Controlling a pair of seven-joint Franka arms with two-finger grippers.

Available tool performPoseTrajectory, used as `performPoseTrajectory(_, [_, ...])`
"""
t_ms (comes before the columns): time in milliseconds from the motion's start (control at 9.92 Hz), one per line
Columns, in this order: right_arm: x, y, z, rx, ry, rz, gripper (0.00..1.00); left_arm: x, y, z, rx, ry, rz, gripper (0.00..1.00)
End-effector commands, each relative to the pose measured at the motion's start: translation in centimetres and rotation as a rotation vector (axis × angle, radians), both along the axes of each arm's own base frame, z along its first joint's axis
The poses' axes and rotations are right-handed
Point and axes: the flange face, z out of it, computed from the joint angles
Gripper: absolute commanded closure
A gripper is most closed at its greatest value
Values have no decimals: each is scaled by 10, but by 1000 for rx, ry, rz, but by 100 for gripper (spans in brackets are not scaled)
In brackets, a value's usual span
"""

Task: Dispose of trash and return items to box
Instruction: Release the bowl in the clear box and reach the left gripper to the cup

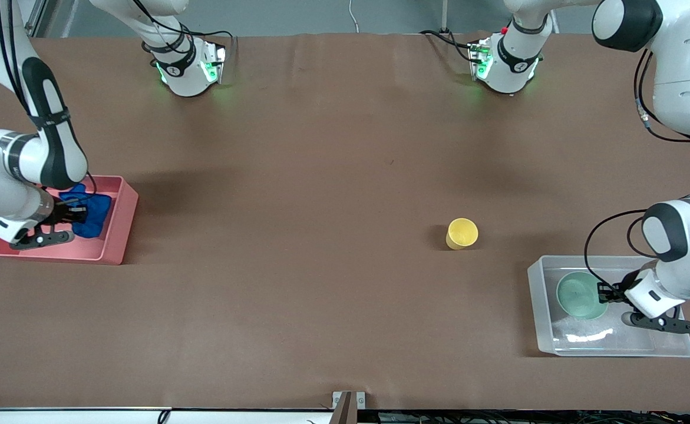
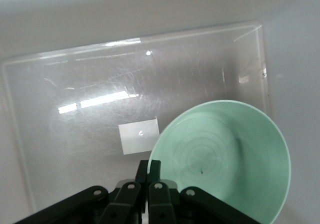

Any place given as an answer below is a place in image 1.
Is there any blue cloth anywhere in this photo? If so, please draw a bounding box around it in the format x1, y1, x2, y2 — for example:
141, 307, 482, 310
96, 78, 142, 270
59, 184, 113, 239

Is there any white table edge rail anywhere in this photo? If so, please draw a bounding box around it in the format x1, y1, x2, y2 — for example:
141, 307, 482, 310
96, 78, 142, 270
0, 408, 335, 424

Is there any black right base cable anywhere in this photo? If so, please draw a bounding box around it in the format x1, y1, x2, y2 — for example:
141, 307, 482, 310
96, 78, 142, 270
136, 0, 235, 59

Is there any green round bowl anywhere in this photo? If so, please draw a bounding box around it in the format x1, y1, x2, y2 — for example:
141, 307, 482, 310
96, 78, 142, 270
557, 271, 609, 320

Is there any yellow plastic cup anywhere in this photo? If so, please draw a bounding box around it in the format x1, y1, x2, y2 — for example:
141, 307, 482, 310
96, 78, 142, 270
445, 218, 479, 250

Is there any brown table cover sheet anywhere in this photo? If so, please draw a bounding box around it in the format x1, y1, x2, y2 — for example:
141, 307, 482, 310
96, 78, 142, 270
0, 32, 690, 411

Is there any grey metal bracket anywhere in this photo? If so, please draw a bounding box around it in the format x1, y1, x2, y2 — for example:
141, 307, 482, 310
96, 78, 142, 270
332, 391, 367, 424

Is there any black left base cable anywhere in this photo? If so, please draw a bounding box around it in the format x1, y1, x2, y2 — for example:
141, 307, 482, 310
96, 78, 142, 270
420, 28, 476, 61

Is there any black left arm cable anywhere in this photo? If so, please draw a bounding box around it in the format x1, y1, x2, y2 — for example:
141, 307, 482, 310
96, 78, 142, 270
583, 50, 690, 289

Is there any aluminium frame profile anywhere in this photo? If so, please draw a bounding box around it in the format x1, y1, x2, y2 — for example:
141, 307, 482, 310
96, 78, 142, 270
18, 0, 48, 37

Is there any pink plastic bin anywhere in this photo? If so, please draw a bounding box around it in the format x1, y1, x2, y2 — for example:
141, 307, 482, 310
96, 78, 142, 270
0, 175, 139, 266

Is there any clear plastic storage box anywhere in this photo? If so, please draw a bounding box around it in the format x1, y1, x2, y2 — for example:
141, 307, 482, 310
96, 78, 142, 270
527, 255, 690, 358

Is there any black base cable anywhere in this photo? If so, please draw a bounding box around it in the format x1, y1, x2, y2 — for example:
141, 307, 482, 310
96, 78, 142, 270
420, 28, 476, 61
136, 0, 235, 59

